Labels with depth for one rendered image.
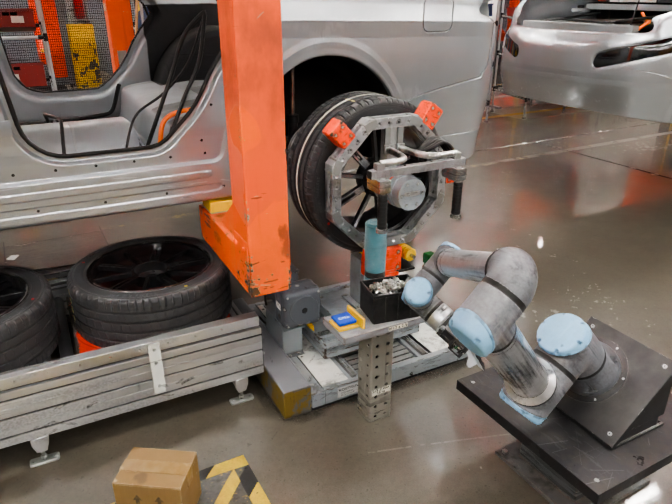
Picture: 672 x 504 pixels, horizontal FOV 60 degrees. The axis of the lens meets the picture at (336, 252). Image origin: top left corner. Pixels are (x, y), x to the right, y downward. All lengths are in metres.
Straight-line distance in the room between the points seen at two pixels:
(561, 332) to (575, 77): 3.01
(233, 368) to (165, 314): 0.35
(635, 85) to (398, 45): 2.13
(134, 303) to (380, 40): 1.54
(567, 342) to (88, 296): 1.71
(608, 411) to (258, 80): 1.52
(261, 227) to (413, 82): 1.17
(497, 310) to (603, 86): 3.38
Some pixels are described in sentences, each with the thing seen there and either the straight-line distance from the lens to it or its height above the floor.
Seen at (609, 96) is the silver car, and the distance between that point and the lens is 4.58.
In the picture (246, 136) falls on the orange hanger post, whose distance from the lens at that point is 1.99.
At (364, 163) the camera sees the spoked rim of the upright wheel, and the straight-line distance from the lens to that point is 2.41.
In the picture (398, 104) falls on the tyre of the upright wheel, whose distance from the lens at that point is 2.42.
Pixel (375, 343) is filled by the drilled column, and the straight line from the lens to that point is 2.20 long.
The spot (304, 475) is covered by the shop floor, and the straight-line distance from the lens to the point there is 2.21.
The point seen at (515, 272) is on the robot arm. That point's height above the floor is 0.99.
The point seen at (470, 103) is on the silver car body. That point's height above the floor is 1.04.
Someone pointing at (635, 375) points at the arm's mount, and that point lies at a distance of 2.08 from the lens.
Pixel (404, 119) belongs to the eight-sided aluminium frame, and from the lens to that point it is 2.34.
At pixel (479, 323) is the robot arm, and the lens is 1.32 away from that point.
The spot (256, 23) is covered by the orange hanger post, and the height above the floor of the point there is 1.47.
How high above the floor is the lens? 1.56
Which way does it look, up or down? 24 degrees down
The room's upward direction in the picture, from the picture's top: straight up
